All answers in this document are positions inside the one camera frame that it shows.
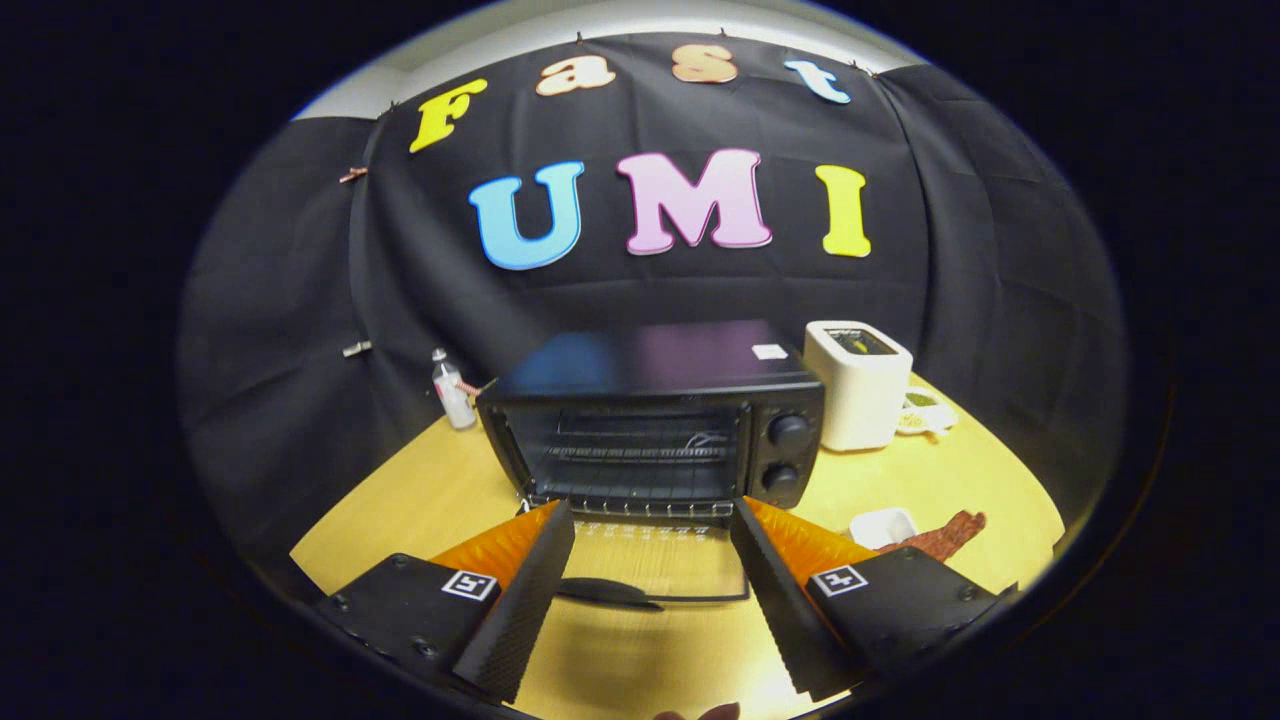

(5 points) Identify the small dish of snacks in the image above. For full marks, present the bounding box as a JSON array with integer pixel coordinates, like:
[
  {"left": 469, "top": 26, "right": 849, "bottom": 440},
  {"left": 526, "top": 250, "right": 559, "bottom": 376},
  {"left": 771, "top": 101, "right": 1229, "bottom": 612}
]
[{"left": 895, "top": 385, "right": 959, "bottom": 438}]

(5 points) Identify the black toaster oven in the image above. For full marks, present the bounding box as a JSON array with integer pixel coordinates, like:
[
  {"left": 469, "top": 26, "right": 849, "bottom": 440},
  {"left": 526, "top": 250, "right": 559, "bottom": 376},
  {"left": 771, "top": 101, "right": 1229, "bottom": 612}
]
[{"left": 476, "top": 320, "right": 827, "bottom": 611}]

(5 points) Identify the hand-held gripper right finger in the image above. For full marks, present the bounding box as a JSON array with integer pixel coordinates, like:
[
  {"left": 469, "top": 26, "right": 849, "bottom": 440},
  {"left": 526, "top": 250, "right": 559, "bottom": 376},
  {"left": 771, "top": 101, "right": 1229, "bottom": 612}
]
[{"left": 730, "top": 497, "right": 1019, "bottom": 701}]

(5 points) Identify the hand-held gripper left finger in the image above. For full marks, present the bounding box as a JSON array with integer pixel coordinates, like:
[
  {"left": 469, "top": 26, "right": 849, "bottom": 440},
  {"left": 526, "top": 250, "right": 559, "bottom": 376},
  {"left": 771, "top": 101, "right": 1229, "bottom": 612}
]
[{"left": 318, "top": 499, "right": 577, "bottom": 704}]

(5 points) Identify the small white ribbed plate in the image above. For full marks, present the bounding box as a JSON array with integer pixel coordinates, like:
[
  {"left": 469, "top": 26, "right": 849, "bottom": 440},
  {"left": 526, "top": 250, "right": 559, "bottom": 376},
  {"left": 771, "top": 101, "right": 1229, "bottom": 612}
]
[{"left": 848, "top": 507, "right": 919, "bottom": 551}]

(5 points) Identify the reddish brown bacon strip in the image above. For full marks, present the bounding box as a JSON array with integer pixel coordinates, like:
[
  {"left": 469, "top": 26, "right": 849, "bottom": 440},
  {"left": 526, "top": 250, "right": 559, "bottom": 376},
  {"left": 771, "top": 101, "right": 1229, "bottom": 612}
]
[{"left": 880, "top": 510, "right": 988, "bottom": 563}]

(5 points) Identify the clear plastic bottle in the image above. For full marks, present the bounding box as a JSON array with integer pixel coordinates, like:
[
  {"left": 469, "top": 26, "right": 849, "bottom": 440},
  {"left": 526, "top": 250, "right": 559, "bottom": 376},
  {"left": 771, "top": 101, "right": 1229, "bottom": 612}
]
[{"left": 430, "top": 347, "right": 478, "bottom": 431}]

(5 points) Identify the white pop-up toaster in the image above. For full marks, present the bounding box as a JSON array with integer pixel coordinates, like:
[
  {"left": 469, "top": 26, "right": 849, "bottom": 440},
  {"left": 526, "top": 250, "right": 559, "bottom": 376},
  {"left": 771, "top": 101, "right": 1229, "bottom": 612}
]
[{"left": 803, "top": 320, "right": 914, "bottom": 453}]

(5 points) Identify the black backdrop cloth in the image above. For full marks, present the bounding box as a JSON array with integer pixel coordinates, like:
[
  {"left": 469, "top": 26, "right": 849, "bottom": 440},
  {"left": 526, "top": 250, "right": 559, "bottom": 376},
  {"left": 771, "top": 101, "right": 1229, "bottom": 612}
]
[{"left": 178, "top": 30, "right": 1126, "bottom": 591}]

